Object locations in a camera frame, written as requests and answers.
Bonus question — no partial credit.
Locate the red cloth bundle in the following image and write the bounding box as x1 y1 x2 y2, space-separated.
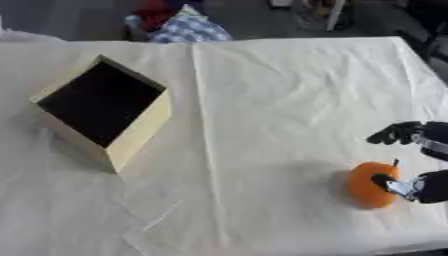
129 0 177 31

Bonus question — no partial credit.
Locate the dark chair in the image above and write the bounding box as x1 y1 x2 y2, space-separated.
395 0 448 63

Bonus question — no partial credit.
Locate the tan cardboard box black inside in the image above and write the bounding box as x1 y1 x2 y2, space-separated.
28 54 174 174

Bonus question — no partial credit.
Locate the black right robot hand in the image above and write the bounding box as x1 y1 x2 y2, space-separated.
365 120 448 205

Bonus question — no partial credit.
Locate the white tripod leg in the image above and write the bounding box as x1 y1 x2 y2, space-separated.
323 0 349 32

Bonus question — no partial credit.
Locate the orange toy pumpkin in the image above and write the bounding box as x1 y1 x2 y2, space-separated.
346 158 405 210

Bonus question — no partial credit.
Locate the blue white patterned bag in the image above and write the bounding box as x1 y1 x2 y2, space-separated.
148 4 233 44

